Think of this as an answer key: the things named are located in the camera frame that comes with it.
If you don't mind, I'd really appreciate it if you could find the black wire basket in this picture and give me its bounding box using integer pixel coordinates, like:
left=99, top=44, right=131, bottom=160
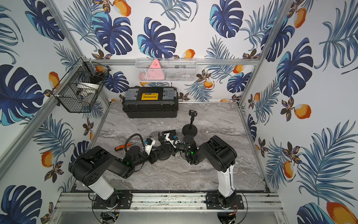
left=51, top=58, right=111, bottom=113

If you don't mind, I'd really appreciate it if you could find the black round stand base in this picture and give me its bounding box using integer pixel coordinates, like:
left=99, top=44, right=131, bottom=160
left=157, top=148, right=171, bottom=161

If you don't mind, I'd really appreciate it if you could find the black stand pole with clip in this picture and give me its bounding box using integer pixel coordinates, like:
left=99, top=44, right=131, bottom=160
left=189, top=110, right=198, bottom=129

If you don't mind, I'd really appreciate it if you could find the orange handled screwdriver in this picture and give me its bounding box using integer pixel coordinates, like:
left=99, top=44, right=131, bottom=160
left=114, top=141, right=138, bottom=152

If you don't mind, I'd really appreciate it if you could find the aluminium front rail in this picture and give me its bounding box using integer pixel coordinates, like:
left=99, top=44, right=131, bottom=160
left=55, top=192, right=283, bottom=212

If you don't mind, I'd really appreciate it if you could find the pink triangular object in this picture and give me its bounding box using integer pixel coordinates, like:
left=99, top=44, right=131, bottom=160
left=139, top=59, right=165, bottom=82

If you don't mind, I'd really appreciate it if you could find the white mesh wall basket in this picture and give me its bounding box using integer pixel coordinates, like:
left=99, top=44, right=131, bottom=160
left=135, top=58, right=197, bottom=82

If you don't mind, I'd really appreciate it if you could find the black plastic toolbox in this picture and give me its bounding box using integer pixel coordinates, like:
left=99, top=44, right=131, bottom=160
left=122, top=87, right=179, bottom=119

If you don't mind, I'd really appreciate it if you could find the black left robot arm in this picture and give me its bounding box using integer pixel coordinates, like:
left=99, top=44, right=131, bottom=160
left=69, top=133, right=165, bottom=202

